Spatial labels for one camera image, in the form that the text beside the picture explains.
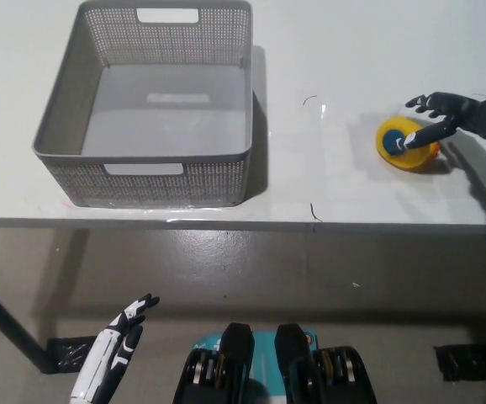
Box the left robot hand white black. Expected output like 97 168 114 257
69 293 161 404

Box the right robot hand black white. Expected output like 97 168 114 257
402 91 483 152

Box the yellow rubber duck toy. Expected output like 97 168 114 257
375 116 441 172

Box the grey translucent tape patch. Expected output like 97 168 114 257
346 112 451 182

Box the black table leg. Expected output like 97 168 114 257
0 273 48 374

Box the robot body black teal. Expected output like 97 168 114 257
172 322 378 404

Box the grey perforated plastic basket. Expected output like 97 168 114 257
31 0 255 210

